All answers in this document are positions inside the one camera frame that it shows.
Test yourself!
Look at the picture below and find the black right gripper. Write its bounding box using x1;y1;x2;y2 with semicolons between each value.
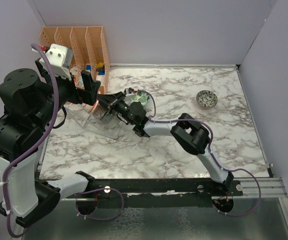
95;92;134;126

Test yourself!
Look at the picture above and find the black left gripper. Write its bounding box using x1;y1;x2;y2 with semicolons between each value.
32;58;100;129

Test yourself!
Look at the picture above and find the grey lace patterned bowl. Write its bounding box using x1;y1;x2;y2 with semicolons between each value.
92;104;107;120

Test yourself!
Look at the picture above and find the orange floral bowl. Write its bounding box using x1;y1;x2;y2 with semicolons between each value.
82;100;99;114

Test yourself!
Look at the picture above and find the black leaf patterned bowl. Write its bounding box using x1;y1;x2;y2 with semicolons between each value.
196;90;218;109

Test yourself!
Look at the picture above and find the blue wave hexagon bowl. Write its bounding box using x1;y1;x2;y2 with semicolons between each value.
100;113;113;125

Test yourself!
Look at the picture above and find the white teal patterned bowl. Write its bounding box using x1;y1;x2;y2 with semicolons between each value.
107;115;120;129

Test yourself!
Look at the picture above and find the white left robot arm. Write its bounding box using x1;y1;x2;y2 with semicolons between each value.
0;68;100;228

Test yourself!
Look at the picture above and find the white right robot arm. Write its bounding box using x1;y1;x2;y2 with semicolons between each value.
97;92;233;196

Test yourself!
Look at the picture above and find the white label card box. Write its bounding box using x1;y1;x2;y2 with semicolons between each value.
96;75;107;87

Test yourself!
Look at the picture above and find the yellow grey eraser block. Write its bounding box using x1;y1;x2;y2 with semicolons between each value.
96;62;105;72

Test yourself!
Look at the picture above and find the orange plastic file organizer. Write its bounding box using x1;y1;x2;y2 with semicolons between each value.
39;25;111;95

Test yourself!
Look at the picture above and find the green leaf patterned bowl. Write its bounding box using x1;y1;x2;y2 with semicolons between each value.
124;87;151;106

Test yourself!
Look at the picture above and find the white wire dish rack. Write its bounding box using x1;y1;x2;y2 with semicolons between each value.
65;104;122;139

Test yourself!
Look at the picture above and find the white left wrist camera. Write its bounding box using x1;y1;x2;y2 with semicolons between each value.
45;43;73;81

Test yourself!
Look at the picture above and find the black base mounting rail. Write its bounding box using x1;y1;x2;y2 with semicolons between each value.
67;174;242;211

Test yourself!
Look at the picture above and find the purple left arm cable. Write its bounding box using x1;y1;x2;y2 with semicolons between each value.
0;42;125;238

